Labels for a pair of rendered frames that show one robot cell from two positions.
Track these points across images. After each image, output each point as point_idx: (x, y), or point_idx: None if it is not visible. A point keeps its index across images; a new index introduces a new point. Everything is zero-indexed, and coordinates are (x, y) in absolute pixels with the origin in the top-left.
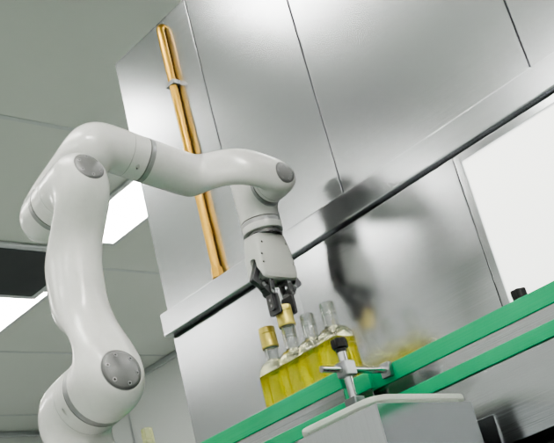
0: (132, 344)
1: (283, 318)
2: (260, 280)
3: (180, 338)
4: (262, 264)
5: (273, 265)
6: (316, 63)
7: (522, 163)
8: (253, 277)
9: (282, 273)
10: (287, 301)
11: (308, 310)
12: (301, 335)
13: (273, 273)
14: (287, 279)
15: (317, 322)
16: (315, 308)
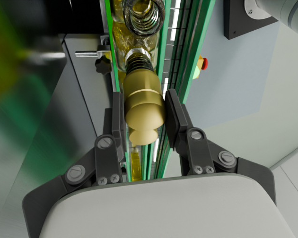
0: None
1: (159, 85)
2: (239, 170)
3: None
4: (289, 230)
5: (227, 236)
6: None
7: None
8: (272, 178)
9: (157, 196)
10: (124, 129)
11: (5, 175)
12: (22, 177)
13: (215, 184)
14: (122, 182)
15: (10, 131)
16: None
